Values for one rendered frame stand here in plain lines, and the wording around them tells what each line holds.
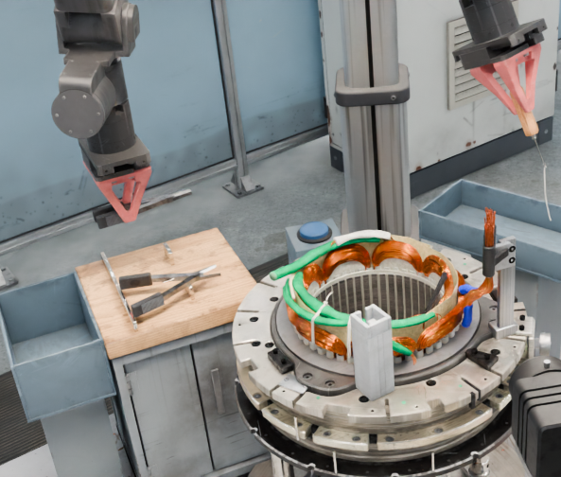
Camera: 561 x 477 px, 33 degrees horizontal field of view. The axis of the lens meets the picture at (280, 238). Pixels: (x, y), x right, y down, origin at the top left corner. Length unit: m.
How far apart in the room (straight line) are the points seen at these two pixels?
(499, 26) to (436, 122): 2.31
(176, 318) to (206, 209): 2.47
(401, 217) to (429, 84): 1.91
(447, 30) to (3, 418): 1.91
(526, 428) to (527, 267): 0.77
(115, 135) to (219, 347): 0.29
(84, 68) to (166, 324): 0.31
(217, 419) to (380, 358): 0.39
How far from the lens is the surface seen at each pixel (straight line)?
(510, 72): 1.16
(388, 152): 1.45
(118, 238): 3.51
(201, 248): 1.27
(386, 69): 1.40
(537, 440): 0.47
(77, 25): 1.08
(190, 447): 1.26
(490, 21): 1.16
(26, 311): 1.29
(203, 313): 1.14
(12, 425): 2.76
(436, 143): 3.50
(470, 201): 1.39
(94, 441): 1.25
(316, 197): 3.59
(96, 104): 1.03
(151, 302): 1.13
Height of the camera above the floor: 1.71
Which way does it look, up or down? 31 degrees down
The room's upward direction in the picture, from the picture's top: 7 degrees counter-clockwise
